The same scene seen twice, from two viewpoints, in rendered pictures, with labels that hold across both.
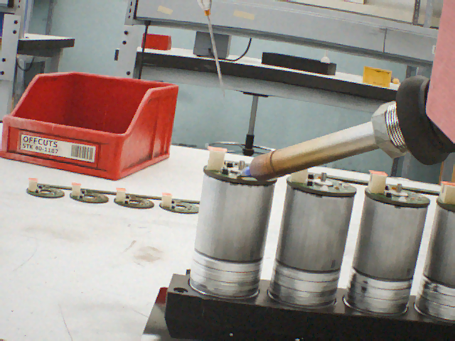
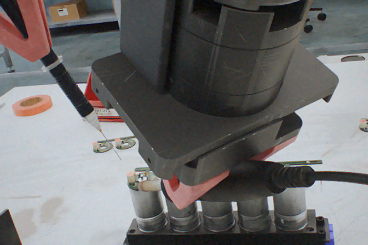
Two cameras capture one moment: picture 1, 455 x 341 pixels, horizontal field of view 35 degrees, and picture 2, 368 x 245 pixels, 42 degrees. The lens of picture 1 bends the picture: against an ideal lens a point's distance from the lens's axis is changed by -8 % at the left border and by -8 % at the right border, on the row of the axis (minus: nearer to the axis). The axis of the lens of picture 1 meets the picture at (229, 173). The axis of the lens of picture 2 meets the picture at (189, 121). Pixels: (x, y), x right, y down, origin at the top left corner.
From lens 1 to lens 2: 0.20 m
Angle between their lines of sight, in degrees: 19
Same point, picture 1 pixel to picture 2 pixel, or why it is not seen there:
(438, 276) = (240, 211)
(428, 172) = not seen: outside the picture
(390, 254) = (212, 207)
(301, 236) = (171, 204)
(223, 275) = (145, 223)
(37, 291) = (84, 232)
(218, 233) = (138, 208)
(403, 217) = not seen: hidden behind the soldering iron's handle
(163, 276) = not seen: hidden behind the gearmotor
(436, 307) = (243, 225)
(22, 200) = (89, 159)
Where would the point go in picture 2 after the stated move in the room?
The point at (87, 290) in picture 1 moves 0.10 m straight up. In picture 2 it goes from (107, 224) to (79, 126)
